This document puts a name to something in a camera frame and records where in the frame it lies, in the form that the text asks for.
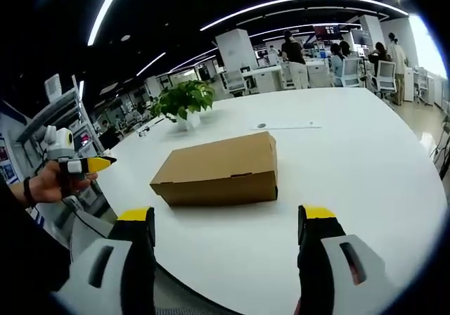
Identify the white office desk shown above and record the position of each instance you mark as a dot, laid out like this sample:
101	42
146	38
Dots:
265	77

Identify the white paper sheet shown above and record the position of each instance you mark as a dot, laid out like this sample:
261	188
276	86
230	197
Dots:
285	124

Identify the small dark desk item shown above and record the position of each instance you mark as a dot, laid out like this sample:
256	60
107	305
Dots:
144	131

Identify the white square pillar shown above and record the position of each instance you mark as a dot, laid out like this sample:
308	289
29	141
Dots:
235	51

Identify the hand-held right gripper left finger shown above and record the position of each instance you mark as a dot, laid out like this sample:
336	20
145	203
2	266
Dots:
105	258

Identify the person's left hand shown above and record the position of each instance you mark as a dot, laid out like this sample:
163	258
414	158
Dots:
56	185

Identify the black wristband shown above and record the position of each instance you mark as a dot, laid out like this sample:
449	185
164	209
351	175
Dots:
27	191

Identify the brown cardboard shoe box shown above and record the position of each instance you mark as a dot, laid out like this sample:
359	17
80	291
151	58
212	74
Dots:
221	167

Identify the grey metal shelf rack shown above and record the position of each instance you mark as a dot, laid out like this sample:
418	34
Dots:
67	118

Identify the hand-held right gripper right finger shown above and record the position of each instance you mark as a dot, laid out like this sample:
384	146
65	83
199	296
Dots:
337	255

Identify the green potted plant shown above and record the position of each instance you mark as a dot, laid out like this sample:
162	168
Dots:
184	100

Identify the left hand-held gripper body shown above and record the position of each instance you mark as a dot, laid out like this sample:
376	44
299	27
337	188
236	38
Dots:
62	145

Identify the white mesh office chair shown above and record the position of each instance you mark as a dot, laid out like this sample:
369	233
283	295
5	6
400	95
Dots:
233	83
351	71
386	77

